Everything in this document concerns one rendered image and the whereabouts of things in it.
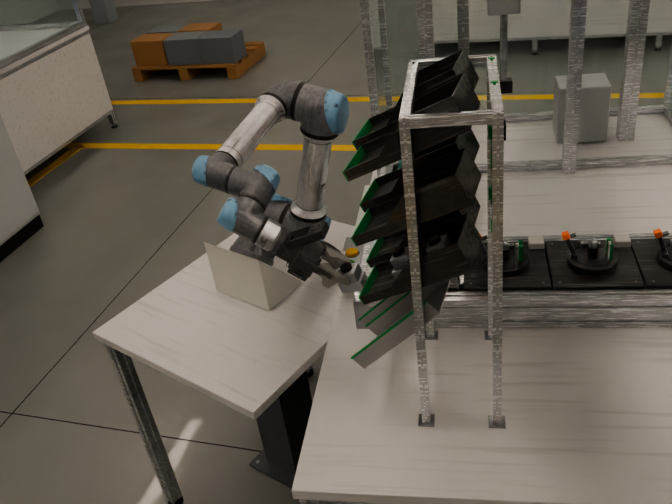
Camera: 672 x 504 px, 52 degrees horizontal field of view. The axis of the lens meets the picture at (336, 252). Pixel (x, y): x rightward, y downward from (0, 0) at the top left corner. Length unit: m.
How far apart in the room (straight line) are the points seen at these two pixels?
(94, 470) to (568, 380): 2.00
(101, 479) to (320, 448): 1.51
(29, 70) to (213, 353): 4.05
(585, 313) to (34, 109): 4.66
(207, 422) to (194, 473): 0.27
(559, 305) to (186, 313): 1.14
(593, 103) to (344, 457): 1.87
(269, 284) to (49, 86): 4.08
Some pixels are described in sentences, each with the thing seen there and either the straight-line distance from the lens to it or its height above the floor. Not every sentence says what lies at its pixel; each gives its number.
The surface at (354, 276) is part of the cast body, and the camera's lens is 1.71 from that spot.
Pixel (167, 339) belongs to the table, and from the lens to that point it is 2.20.
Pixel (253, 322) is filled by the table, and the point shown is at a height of 0.86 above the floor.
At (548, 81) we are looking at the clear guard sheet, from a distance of 3.28.
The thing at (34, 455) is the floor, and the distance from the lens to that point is 3.34.
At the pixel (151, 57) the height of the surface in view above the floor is 0.23.
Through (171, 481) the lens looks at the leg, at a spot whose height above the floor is 0.13.
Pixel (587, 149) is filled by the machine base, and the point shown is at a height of 0.86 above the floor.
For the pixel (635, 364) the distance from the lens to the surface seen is 1.97.
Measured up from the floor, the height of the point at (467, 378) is 0.86.
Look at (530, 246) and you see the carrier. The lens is 2.17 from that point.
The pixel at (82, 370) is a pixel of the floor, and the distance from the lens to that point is 3.67.
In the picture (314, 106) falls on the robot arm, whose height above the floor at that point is 1.46.
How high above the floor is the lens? 2.15
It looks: 32 degrees down
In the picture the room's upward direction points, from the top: 8 degrees counter-clockwise
